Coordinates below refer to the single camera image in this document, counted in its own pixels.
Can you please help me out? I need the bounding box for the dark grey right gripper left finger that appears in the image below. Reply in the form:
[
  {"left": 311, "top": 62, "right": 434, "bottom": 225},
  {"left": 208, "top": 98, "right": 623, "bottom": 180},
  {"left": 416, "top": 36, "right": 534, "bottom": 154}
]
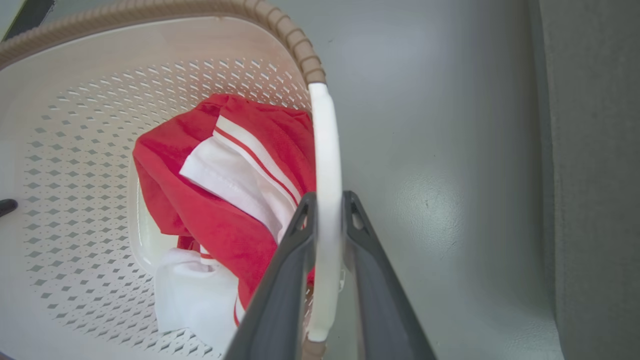
[{"left": 223, "top": 191, "right": 319, "bottom": 360}]

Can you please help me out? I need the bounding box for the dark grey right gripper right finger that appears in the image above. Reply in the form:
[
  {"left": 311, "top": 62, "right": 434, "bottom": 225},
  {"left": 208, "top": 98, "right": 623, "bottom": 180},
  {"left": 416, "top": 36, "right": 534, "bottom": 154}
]
[{"left": 342, "top": 190, "right": 437, "bottom": 360}]

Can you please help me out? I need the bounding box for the cream perforated plastic laundry basket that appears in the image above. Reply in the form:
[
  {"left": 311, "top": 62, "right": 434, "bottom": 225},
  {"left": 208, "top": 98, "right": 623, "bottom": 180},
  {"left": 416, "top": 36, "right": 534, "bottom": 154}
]
[{"left": 0, "top": 0, "right": 347, "bottom": 360}]

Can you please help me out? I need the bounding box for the red and white garment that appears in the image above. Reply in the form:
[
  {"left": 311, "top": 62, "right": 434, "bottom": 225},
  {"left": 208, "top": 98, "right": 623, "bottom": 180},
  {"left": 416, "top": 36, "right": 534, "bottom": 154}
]
[{"left": 132, "top": 93, "right": 318, "bottom": 353}]

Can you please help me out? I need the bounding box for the grey fabric sofa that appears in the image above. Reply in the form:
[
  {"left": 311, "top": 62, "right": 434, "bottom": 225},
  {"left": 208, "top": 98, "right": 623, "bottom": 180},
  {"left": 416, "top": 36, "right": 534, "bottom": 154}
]
[{"left": 527, "top": 0, "right": 640, "bottom": 360}]

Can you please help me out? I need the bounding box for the dark grey wall strip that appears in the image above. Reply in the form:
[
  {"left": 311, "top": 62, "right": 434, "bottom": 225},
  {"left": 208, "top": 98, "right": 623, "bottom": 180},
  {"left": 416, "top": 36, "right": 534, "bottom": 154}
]
[{"left": 2, "top": 0, "right": 56, "bottom": 42}]

